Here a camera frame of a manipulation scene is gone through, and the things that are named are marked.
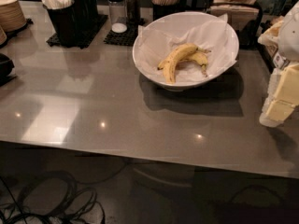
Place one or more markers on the yellow banana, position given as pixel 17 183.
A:
pixel 174 57
pixel 198 57

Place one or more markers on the clear salt shaker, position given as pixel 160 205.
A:
pixel 117 16

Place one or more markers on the white paper liner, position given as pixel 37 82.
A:
pixel 215 38

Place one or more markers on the black cup with white cutlery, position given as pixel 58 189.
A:
pixel 62 17

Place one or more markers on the black rubber mat centre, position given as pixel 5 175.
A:
pixel 124 39

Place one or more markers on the black cup with straws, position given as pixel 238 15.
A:
pixel 166 0

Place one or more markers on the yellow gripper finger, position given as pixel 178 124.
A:
pixel 275 112

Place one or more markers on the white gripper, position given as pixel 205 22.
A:
pixel 290 34

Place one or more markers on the black rubber mat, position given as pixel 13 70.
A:
pixel 82 39
pixel 124 39

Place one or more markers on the black napkin holder with napkins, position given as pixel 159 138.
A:
pixel 243 15

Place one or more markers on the black object at left edge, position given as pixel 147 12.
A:
pixel 6 69

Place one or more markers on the dark pepper grinder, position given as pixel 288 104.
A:
pixel 133 11

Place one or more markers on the rear black cup with cutlery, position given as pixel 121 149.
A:
pixel 86 11

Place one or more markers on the stack of brown paper bowls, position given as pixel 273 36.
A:
pixel 11 15

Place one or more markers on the black rubber mat left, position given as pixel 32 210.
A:
pixel 82 39

